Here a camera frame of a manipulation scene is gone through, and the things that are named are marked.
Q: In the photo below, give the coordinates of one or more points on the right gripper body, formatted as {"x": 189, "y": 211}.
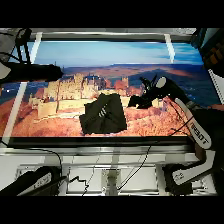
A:
{"x": 143, "y": 99}

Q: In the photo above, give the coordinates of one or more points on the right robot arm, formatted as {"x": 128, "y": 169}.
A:
{"x": 199, "y": 133}

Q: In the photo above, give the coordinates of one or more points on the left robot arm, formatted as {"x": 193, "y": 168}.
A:
{"x": 30, "y": 72}

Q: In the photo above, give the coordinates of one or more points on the black garment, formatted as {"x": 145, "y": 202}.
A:
{"x": 104, "y": 115}

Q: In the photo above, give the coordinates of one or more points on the silver frame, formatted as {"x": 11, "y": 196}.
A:
{"x": 100, "y": 150}

